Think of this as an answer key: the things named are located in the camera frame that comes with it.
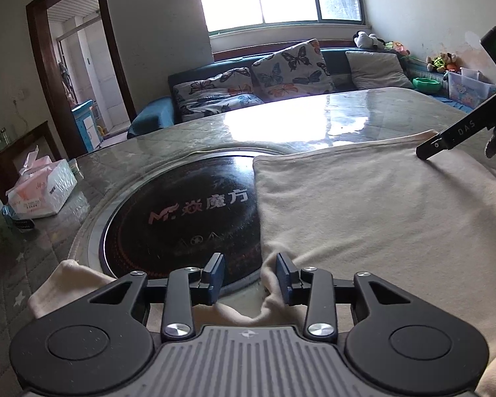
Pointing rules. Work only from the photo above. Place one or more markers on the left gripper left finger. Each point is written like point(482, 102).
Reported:
point(212, 278)

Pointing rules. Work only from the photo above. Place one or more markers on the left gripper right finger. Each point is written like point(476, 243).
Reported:
point(288, 279)

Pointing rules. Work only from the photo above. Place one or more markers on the clear plastic storage box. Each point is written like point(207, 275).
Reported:
point(467, 93)

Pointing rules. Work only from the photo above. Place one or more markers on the green and brown plush toys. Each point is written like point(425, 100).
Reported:
point(443, 63)

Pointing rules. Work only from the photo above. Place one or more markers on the built-in black induction cooktop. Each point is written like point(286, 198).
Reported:
point(180, 214)

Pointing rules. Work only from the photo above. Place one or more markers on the green bowl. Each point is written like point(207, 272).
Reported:
point(427, 85)

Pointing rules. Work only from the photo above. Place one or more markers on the orange green plush toy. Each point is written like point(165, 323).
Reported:
point(397, 47)

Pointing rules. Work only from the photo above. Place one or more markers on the plain grey cushion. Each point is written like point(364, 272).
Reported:
point(373, 70)

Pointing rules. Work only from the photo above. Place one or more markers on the white plush toy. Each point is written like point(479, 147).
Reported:
point(365, 40)

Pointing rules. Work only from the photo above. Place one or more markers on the blue corner sofa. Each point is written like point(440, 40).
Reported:
point(164, 112)

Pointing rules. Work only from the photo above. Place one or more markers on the lying butterfly pillow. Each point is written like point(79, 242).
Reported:
point(231, 90)

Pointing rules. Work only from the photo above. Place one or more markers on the pink tissue pack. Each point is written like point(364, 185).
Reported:
point(43, 187)

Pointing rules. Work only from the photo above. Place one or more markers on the blue children's cabinet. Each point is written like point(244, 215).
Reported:
point(87, 127)

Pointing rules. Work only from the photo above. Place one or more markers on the upright butterfly pillow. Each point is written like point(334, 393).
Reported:
point(294, 72)

